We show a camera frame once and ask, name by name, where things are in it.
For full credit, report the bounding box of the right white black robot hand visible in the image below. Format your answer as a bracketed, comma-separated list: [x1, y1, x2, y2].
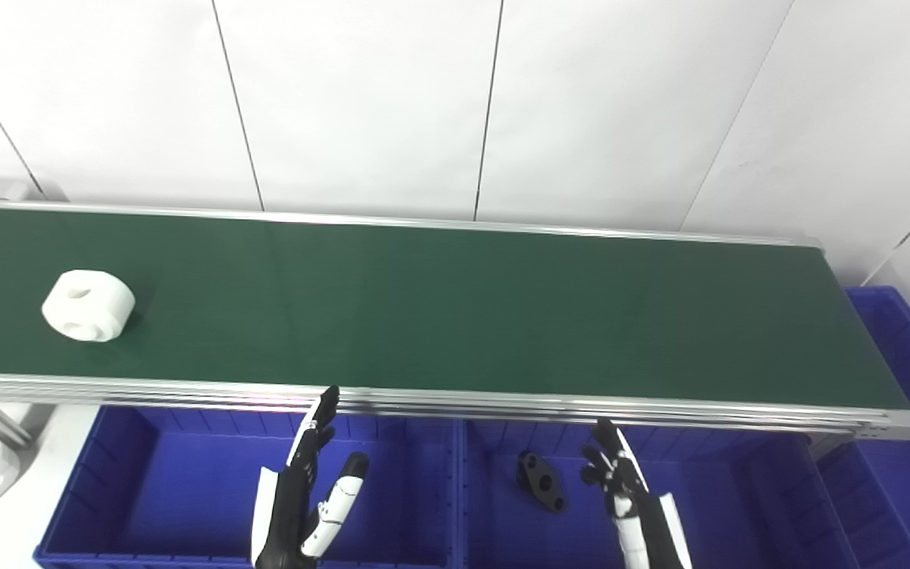
[580, 418, 694, 569]

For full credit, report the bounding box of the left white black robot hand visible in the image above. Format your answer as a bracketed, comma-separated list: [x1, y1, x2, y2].
[250, 386, 370, 569]

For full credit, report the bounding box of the white round part with holes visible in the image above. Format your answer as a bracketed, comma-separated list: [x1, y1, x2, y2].
[41, 269, 137, 343]

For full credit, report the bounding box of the black flange part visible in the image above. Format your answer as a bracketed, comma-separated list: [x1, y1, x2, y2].
[515, 450, 568, 514]

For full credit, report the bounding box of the blue bin holding black part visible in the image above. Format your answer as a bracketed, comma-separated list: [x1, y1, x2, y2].
[459, 419, 859, 569]

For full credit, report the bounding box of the empty blue plastic bin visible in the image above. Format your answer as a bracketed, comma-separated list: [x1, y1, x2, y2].
[34, 405, 464, 569]

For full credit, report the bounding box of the green conveyor belt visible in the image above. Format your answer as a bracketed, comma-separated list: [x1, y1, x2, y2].
[0, 198, 910, 459]

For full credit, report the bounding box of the blue plastic bin at conveyor end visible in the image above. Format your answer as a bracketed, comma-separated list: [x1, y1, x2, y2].
[814, 286, 910, 569]

